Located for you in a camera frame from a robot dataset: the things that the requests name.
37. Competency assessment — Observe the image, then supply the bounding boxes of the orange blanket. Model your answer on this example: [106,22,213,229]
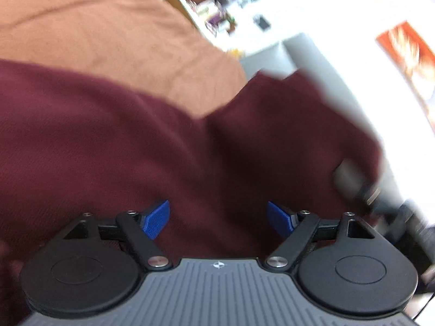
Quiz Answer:
[0,0,248,118]

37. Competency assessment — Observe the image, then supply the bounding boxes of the black wall socket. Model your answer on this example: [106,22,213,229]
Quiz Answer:
[253,14,272,31]

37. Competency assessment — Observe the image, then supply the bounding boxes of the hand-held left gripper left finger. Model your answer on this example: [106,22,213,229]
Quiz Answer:
[63,200,173,272]

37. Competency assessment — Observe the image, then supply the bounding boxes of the wooden desk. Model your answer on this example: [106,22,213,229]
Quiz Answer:
[164,0,239,38]

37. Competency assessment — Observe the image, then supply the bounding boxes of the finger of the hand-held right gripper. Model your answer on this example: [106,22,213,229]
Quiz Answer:
[332,158,386,213]

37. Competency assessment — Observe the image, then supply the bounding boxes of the maroon pants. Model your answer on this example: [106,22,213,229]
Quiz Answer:
[0,59,386,326]

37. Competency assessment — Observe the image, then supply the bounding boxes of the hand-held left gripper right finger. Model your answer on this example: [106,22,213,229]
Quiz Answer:
[264,201,374,273]

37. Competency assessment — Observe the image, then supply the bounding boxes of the orange wall poster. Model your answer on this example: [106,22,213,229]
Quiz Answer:
[375,20,435,128]

